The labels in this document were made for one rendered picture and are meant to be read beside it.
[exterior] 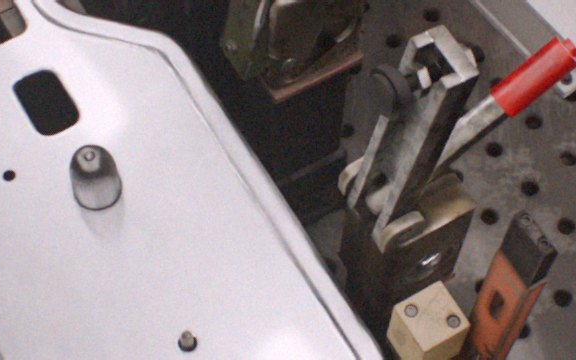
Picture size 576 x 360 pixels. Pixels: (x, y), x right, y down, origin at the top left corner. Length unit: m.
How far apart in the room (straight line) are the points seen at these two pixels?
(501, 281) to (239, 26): 0.29
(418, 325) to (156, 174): 0.22
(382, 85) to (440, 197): 0.17
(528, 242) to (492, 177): 0.57
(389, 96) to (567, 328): 0.56
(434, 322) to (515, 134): 0.51
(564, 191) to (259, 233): 0.45
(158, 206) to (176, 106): 0.08
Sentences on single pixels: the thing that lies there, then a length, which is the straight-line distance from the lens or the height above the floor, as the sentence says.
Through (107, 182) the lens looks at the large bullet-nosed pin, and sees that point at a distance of 0.86.
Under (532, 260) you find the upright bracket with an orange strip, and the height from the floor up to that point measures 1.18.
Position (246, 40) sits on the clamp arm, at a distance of 0.91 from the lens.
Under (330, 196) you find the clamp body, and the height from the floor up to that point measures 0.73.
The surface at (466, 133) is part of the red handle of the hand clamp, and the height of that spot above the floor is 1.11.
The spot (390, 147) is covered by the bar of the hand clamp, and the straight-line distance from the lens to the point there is 0.78.
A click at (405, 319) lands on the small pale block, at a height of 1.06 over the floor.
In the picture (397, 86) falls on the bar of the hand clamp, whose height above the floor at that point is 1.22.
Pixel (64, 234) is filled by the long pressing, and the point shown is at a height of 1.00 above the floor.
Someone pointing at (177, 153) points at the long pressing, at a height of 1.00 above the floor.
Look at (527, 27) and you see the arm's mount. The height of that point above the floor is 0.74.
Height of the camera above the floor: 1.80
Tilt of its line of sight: 64 degrees down
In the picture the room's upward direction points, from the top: 3 degrees clockwise
